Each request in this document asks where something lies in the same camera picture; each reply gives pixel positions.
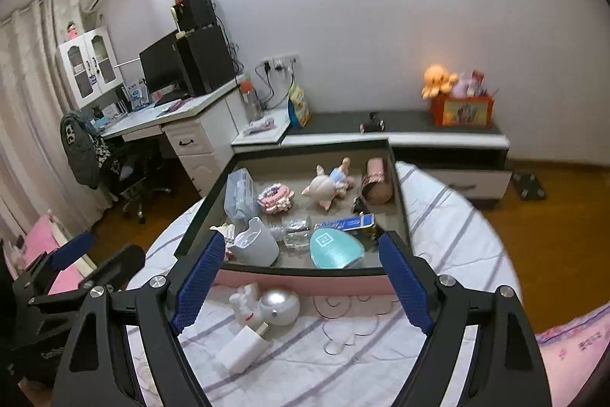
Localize clear plastic packet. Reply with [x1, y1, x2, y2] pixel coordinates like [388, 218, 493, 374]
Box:
[242, 116, 278, 137]

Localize small black gadget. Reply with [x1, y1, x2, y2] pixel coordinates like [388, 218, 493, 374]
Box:
[360, 111, 385, 132]

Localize purple plush toy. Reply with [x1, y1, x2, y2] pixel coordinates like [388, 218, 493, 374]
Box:
[450, 73, 473, 99]

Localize pink printed quilt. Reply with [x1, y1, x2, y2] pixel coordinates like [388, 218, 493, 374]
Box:
[535, 302, 610, 407]

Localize black computer monitor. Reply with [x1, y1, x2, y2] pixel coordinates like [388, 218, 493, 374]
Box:
[139, 30, 191, 100]

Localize pink scrunchie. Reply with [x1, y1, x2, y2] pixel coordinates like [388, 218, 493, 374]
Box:
[257, 183, 297, 215]

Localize white side cabinet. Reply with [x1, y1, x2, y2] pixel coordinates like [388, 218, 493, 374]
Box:
[231, 109, 292, 161]

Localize black office chair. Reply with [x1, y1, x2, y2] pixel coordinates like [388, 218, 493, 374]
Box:
[98, 140, 173, 225]

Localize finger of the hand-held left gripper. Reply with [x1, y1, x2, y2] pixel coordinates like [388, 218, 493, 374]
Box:
[12, 230, 97, 307]
[31, 244, 146, 317]

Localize white glass-door hutch cabinet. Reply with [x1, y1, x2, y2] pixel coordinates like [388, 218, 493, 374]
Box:
[56, 28, 121, 111]

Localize teal oval box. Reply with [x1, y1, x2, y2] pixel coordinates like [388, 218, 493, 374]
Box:
[310, 228, 366, 270]

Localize white round lamp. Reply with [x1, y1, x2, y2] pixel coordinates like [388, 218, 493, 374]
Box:
[258, 288, 301, 326]

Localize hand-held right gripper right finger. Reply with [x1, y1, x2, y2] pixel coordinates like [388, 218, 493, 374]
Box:
[379, 230, 554, 407]

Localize clear bottle with orange cap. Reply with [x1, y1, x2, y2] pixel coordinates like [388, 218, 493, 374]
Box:
[238, 78, 264, 122]

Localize white wall outlet strip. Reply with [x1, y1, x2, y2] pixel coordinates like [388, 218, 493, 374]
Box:
[260, 51, 300, 72]

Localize clear glass bottle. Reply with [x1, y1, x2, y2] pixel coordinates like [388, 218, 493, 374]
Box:
[281, 216, 313, 251]

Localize white desk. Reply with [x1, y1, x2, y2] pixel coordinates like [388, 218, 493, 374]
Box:
[98, 76, 245, 198]

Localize beige curtain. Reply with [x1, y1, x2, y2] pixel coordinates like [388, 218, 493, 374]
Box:
[0, 0, 92, 237]

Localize white charger plug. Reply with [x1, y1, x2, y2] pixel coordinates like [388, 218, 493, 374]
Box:
[214, 323, 269, 376]

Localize black box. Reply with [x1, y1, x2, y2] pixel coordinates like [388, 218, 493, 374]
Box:
[172, 0, 213, 32]

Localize black computer tower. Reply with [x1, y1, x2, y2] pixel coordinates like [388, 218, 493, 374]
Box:
[176, 26, 237, 96]

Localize pink mouse pad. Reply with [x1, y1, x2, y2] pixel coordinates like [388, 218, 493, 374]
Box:
[156, 99, 196, 117]

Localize blue rectangular box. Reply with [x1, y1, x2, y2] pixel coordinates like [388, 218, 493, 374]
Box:
[313, 214, 382, 241]

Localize low dark-top cabinet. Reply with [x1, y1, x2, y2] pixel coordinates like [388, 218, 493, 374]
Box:
[281, 109, 512, 211]

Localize orange printed storage box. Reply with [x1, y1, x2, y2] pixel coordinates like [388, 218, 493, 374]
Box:
[430, 95, 495, 129]

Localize white plastic jug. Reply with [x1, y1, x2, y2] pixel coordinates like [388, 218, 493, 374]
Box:
[233, 217, 281, 267]

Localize white figurine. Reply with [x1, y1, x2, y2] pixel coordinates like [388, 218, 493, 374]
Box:
[230, 283, 268, 327]

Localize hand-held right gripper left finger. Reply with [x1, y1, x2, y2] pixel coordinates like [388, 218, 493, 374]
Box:
[52, 228, 228, 407]

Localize pink fabric band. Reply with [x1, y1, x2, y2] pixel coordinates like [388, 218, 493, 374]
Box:
[212, 269, 399, 298]

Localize orange octopus plush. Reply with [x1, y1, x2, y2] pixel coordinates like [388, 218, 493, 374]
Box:
[422, 64, 459, 99]

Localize dark grey drawer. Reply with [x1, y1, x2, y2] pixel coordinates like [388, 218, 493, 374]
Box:
[174, 139, 413, 277]

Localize clear plastic storage box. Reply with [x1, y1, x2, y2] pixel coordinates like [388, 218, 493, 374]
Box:
[224, 167, 263, 227]

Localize black power cable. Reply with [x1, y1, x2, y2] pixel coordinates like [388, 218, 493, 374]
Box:
[255, 63, 295, 111]

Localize blue and white boxes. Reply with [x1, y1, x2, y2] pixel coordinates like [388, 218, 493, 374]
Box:
[121, 80, 149, 110]

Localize pig doll toy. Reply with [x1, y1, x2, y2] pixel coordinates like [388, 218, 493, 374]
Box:
[302, 158, 356, 212]

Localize yellow and blue snack bag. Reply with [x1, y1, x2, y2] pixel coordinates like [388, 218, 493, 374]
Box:
[287, 83, 312, 129]

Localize rose gold cylindrical case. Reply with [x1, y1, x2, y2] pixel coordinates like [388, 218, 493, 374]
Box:
[361, 156, 395, 206]

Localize dark patterned jacket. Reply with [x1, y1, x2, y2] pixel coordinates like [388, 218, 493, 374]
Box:
[60, 111, 114, 189]

